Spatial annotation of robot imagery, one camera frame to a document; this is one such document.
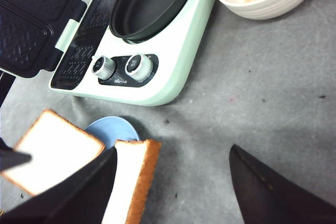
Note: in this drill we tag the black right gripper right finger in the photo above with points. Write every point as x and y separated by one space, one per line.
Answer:
265 196

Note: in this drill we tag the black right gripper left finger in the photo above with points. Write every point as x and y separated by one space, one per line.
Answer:
81 198

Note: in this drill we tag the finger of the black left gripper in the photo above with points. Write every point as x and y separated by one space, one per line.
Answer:
11 158

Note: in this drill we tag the white toast bread slice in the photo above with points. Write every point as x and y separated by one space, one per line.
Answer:
57 148
136 163

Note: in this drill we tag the mint green sandwich maker lid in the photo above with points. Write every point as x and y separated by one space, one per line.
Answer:
30 31

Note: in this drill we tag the blue plastic plate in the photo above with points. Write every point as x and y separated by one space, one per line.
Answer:
109 129

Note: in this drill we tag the silver left control knob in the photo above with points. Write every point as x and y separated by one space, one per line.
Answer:
103 67

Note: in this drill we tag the silver control knob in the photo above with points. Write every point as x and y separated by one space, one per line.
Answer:
139 67
103 67

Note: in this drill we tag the silver right control knob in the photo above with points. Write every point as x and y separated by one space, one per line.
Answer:
139 67

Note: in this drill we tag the black round frying pan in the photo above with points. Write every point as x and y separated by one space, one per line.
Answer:
136 21

